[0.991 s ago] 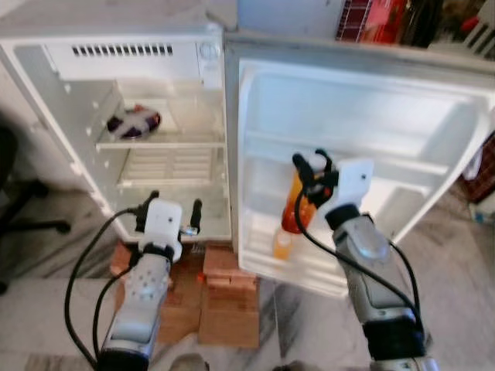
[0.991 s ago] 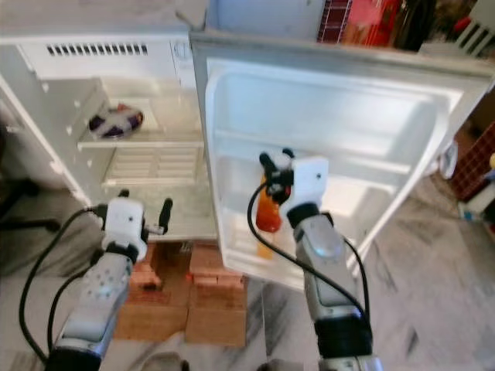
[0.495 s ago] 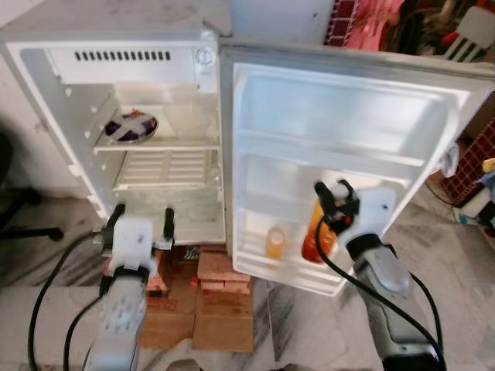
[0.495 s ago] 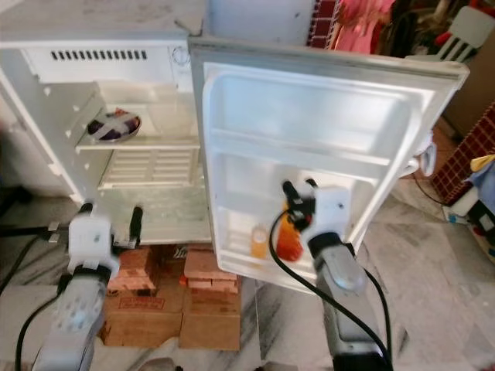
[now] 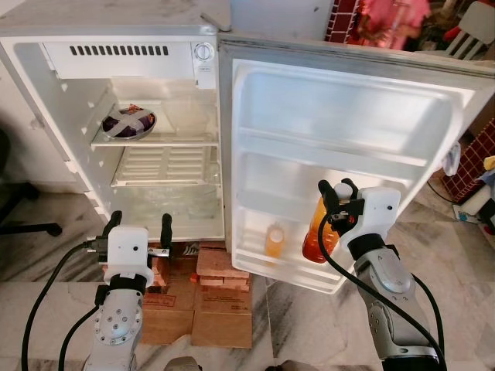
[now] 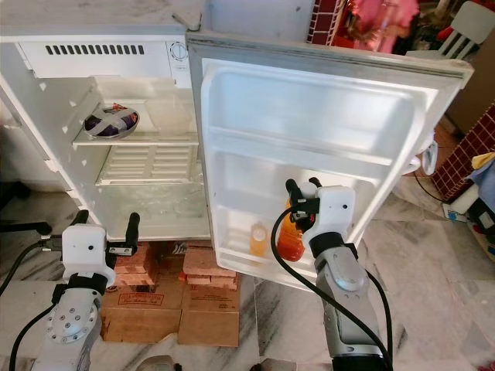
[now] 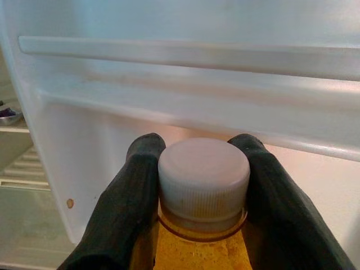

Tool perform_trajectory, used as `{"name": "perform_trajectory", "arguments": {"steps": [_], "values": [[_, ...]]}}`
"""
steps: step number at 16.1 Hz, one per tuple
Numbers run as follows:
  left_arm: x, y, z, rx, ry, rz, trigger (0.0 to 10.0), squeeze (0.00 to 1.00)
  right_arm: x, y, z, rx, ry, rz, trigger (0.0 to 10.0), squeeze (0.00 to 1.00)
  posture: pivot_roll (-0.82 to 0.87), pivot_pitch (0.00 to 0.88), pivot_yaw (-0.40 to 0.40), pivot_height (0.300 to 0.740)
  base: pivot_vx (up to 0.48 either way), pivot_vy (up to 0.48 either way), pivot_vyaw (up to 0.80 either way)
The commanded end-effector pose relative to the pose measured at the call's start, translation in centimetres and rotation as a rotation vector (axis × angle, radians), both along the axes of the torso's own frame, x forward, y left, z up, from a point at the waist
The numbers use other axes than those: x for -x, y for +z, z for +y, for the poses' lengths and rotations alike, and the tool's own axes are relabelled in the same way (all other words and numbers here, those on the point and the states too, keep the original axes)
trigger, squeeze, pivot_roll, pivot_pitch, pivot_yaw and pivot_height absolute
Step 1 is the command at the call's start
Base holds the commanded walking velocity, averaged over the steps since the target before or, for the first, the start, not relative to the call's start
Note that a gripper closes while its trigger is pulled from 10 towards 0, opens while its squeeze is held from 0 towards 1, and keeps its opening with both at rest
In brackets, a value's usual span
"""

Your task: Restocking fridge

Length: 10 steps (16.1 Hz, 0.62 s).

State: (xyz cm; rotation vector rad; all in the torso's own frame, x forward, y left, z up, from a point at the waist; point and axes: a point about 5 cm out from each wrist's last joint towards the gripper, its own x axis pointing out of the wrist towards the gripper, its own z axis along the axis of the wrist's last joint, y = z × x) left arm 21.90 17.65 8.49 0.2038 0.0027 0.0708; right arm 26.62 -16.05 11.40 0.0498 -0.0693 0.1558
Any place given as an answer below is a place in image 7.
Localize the white door shelf rail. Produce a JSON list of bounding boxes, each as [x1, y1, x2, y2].
[[18, 35, 360, 74]]

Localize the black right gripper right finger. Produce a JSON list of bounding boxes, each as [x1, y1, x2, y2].
[[227, 133, 358, 270]]

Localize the white wire fridge shelf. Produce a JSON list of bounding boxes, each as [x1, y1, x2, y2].
[[0, 126, 52, 192]]

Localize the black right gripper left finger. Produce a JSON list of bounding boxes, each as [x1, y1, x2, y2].
[[57, 132, 167, 270]]

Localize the juice bottle with white cap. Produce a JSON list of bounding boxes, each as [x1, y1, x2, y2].
[[153, 137, 253, 270]]

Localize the white fridge door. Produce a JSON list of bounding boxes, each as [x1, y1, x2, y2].
[[0, 0, 360, 270]]

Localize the small steel bowl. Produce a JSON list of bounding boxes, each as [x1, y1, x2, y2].
[[0, 108, 24, 127]]

